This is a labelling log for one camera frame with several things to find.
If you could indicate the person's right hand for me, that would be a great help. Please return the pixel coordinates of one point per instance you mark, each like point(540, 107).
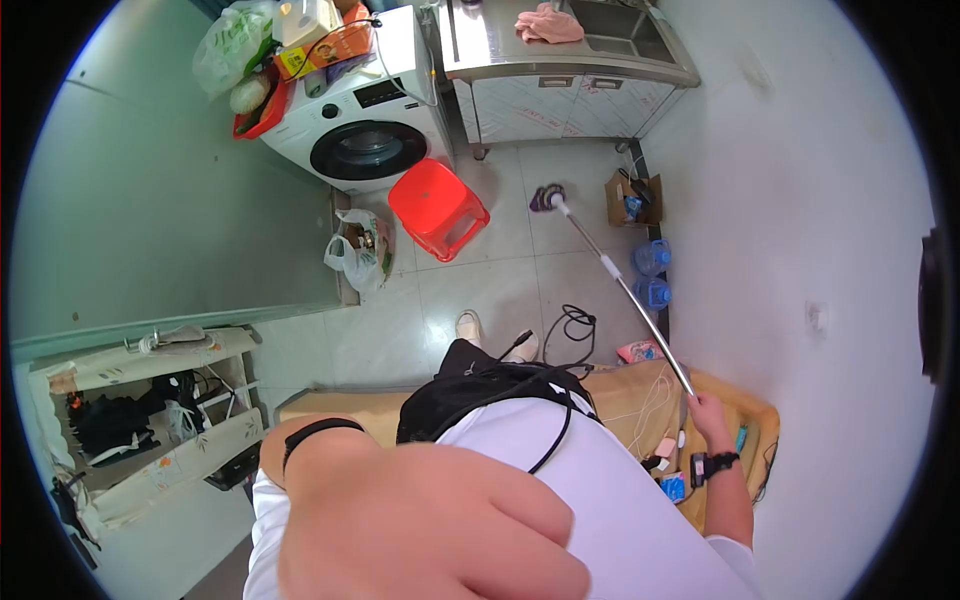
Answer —
point(711, 424)

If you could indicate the person's left hand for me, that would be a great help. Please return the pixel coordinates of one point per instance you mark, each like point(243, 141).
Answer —
point(390, 525)

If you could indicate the person's right fingers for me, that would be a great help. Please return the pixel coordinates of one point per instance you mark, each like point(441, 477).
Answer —
point(696, 409)

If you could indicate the person's left fingers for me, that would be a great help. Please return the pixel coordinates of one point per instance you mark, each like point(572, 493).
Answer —
point(517, 517)

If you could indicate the metal mop with purple head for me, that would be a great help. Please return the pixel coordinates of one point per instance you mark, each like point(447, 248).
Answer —
point(622, 281)

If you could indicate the small pink block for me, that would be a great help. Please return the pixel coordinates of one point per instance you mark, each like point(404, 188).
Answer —
point(664, 448)

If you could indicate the black wrist band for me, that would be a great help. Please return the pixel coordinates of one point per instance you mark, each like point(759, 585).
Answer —
point(709, 465)
point(319, 429)

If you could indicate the pink printed packet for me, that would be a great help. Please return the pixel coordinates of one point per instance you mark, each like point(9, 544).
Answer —
point(639, 350)

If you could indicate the blue packet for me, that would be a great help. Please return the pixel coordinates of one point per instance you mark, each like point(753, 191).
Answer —
point(673, 487)

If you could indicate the person's body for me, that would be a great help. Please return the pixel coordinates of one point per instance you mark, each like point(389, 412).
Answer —
point(622, 517)

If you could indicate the blue water bottle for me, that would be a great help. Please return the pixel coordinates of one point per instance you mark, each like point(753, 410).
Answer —
point(652, 292)
point(652, 257)

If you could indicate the person's legs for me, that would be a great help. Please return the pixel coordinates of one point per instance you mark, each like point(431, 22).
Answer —
point(469, 367)

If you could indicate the open cardboard box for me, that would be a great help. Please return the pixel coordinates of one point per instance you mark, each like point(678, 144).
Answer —
point(634, 201)

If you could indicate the white plastic bag with goods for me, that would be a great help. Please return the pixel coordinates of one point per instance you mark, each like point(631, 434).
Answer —
point(361, 251)

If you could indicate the red plastic stool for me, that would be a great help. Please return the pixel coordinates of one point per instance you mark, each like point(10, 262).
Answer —
point(439, 208)

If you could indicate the stainless steel sink cabinet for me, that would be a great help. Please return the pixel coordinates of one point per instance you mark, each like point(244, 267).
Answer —
point(562, 75)

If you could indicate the open fabric wardrobe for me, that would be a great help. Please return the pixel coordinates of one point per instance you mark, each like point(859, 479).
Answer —
point(142, 427)

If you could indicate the pink cloth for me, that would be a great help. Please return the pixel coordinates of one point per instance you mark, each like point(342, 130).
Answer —
point(549, 25)

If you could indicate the white washing machine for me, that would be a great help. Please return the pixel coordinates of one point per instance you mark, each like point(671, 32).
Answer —
point(367, 120)

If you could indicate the red plastic basin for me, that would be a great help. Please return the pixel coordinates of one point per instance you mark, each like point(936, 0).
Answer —
point(262, 112)

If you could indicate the orange carton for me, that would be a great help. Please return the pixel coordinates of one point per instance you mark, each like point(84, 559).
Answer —
point(330, 49)

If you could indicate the white bag with green print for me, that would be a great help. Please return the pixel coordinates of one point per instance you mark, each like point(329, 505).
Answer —
point(231, 46)

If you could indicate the white wall socket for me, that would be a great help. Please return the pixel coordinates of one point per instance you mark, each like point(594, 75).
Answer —
point(816, 318)

